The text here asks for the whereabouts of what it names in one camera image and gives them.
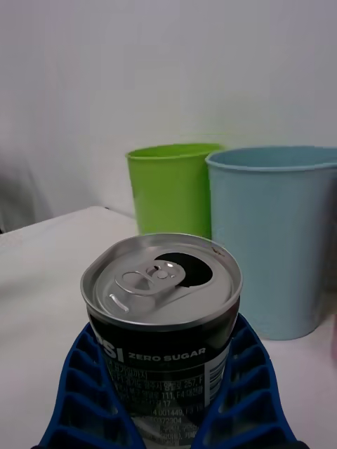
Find pale blue plastic bin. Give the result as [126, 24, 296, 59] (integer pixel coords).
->
[205, 146, 337, 342]

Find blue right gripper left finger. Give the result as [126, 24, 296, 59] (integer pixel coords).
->
[30, 321, 145, 449]

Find green plastic bin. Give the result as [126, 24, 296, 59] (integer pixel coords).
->
[125, 142, 225, 240]

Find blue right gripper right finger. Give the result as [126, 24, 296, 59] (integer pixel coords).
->
[194, 311, 310, 449]

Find black drink can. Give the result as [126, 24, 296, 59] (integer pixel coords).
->
[79, 232, 244, 449]

